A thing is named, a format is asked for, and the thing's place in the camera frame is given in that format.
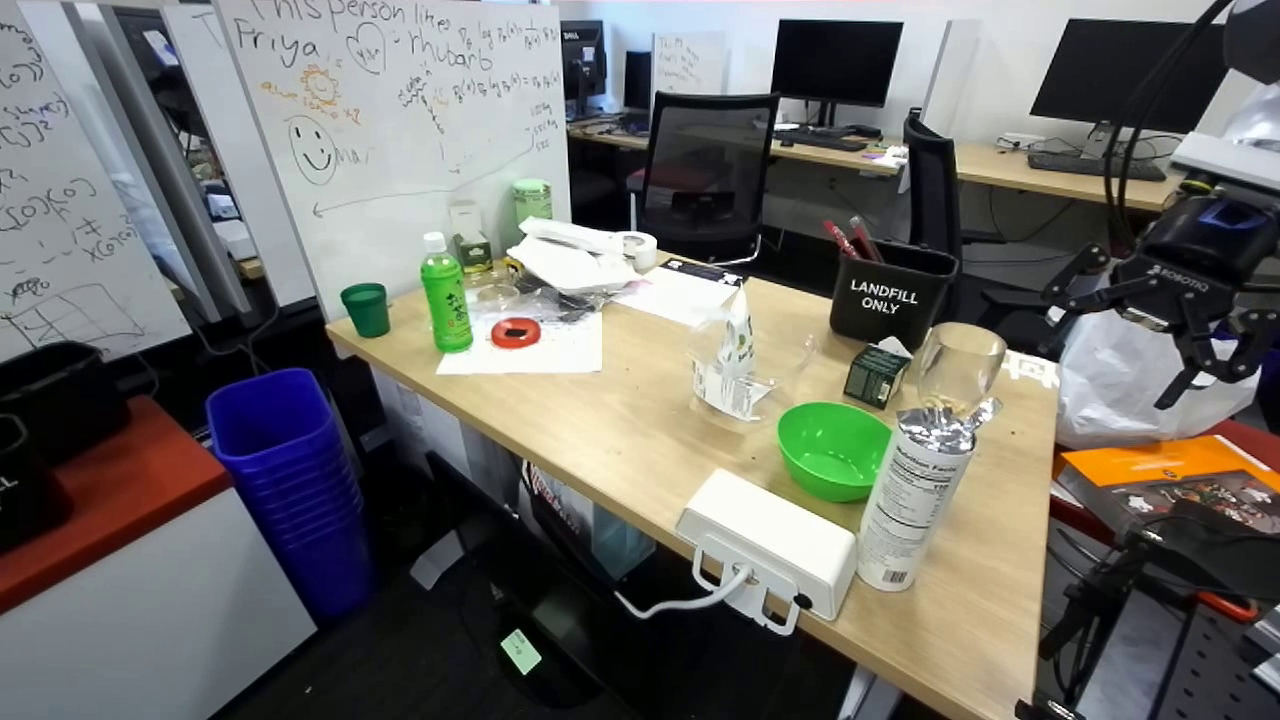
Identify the large black computer monitor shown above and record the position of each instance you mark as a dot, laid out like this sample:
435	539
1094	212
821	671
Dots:
1132	72

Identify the clear plastic wrapper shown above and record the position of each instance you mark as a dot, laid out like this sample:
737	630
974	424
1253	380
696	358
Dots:
533	297

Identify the green plastic bottle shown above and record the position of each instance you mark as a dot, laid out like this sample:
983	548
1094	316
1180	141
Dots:
447	302

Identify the stacked blue bins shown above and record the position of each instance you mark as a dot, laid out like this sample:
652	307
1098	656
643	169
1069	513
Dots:
284	481

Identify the black flat device green sticker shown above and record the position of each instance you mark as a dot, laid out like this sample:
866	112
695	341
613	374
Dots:
533	643

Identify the orange book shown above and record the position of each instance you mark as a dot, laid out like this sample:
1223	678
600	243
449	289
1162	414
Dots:
1146	461

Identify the black high back chair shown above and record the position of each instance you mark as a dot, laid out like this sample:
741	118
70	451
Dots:
935	185

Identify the white tape roll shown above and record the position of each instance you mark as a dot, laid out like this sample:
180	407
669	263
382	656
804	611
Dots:
643	248

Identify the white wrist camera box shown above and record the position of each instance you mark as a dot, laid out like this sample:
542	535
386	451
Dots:
1226	162

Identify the light green cup stack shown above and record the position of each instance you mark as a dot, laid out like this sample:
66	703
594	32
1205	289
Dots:
529	200

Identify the plain black bin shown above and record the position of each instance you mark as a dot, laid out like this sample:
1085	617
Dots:
62	401

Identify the dark printed magazine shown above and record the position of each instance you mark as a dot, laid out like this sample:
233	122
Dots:
1186	513

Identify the white wafer roll canister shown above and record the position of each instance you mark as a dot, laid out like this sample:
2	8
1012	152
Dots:
912	503

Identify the white power box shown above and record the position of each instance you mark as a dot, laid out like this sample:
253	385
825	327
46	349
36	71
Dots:
766	535

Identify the black remote control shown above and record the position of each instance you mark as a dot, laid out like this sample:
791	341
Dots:
706	269

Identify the small whiteboard with writing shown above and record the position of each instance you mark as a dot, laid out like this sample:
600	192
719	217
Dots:
689	66

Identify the wooden office desk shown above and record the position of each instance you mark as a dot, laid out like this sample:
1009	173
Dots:
1003	164

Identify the printed white paper sheet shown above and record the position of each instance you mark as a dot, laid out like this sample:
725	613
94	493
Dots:
682	302

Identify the whiteboard with smiley drawing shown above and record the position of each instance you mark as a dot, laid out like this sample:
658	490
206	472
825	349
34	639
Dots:
400	135

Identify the red tape roll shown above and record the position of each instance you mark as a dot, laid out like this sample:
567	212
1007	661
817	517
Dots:
512	335

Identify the white cabinet with red top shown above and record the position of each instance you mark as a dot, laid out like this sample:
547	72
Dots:
135	602

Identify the white plastic bag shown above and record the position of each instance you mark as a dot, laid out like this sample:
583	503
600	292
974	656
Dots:
1120	380

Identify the black landfill bin with sticks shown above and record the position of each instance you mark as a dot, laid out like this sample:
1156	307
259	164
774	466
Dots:
887	297

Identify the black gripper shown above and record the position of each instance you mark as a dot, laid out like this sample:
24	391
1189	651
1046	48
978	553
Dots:
1223	243

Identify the black metal stand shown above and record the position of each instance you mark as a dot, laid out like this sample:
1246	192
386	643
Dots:
1132	643

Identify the whiteboard with black writing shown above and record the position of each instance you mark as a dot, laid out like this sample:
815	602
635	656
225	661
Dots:
66	200

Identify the black keyboard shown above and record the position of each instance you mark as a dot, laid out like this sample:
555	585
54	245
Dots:
825	138
1094	162

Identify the dark green cup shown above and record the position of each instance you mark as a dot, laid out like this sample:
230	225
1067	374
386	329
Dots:
364	311

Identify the green plastic bowl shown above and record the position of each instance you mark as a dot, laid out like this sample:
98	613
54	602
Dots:
833	446

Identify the black mesh office chair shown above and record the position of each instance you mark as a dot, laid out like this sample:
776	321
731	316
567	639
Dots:
706	164

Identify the small dark box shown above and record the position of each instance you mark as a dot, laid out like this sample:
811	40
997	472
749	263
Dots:
878	376

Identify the red stick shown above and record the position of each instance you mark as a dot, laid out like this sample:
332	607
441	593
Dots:
866	238
842	243

